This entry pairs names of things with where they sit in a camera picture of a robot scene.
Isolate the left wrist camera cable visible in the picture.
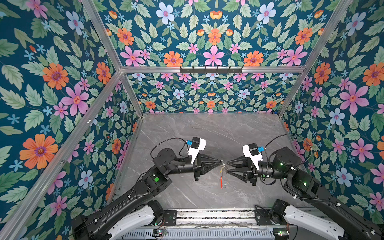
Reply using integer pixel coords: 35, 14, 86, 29
149, 137, 190, 160

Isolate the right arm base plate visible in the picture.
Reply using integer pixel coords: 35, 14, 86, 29
254, 205, 282, 226

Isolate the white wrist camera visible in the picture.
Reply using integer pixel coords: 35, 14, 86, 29
187, 137, 207, 165
242, 143, 265, 170

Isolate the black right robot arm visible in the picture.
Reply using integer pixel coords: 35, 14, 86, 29
227, 146, 384, 240

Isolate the black wall hook rail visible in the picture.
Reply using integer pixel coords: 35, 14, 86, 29
179, 66, 243, 74

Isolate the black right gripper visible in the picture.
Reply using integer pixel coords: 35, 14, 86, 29
227, 155, 289, 187

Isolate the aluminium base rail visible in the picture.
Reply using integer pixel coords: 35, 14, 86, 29
89, 207, 346, 240

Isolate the metal keyring with red handle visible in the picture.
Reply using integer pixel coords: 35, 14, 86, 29
220, 161, 226, 189

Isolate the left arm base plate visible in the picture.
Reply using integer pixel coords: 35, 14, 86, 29
156, 210, 178, 228

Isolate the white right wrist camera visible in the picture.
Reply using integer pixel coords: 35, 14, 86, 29
242, 143, 265, 170

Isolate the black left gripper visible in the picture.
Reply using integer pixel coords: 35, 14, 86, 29
166, 152, 223, 181

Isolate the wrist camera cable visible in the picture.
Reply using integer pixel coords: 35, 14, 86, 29
263, 133, 313, 164
149, 137, 190, 160

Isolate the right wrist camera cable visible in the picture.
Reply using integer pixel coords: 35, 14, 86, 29
263, 133, 313, 164

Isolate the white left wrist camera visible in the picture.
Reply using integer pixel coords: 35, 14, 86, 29
187, 137, 207, 165

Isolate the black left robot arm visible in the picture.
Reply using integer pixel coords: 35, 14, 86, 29
72, 148, 222, 240

